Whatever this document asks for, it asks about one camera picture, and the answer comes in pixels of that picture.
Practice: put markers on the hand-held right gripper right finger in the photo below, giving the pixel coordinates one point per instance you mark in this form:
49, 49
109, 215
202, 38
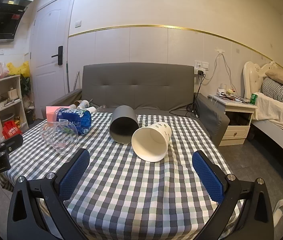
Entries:
207, 177

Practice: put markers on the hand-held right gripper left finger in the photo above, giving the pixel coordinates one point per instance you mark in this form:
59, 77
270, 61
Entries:
73, 176

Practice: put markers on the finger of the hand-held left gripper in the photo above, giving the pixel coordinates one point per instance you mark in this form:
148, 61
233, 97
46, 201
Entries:
12, 142

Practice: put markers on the white paper cup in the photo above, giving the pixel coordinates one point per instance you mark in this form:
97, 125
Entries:
151, 142

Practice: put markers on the clear plastic cup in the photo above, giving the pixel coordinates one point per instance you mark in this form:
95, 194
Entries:
60, 138

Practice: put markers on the small white cup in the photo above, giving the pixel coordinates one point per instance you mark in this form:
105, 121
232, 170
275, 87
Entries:
92, 109

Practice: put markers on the grey cup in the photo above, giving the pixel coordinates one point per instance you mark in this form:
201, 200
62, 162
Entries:
122, 125

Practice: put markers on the small paper cup with lid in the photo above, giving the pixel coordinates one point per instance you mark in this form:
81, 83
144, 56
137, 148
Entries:
83, 105

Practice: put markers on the red plastic bag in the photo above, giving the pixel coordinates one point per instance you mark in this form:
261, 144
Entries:
11, 129

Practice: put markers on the white shelf unit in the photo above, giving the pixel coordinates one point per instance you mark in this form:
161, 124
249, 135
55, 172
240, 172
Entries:
9, 100

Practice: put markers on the pink box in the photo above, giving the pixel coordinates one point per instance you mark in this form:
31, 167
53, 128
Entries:
51, 113

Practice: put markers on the checkered tablecloth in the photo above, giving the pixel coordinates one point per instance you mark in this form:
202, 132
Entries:
121, 182

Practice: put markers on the blue labelled plastic bottle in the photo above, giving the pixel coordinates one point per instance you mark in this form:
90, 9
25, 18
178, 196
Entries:
77, 118

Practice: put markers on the white nightstand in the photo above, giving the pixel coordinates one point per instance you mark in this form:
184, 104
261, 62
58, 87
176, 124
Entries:
236, 120

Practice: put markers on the yellow plastic bag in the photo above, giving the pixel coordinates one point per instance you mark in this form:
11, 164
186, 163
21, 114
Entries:
21, 68

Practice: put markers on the white slipper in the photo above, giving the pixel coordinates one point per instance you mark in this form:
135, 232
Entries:
279, 210

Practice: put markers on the silver pole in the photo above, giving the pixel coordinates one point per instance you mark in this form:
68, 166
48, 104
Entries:
76, 80

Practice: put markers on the green can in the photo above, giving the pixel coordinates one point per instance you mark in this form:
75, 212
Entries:
253, 99

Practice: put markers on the beige blanket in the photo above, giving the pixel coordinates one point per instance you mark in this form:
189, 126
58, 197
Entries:
274, 115

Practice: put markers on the checkered quilt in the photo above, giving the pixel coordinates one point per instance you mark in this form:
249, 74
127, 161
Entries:
281, 95

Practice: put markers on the white bed headboard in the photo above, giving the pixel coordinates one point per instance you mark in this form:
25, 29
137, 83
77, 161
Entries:
252, 76

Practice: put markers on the black range hood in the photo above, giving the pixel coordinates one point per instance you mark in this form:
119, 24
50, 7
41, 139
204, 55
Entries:
0, 22

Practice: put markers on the grey sofa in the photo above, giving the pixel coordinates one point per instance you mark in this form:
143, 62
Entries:
139, 85

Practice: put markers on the white door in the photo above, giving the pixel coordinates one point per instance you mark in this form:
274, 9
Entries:
50, 32

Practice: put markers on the grey bed frame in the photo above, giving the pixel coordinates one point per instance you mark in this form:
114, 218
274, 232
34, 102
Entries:
269, 135

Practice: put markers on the white wall socket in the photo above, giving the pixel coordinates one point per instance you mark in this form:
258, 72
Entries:
201, 66

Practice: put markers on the white light switch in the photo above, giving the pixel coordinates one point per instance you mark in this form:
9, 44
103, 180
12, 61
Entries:
78, 23

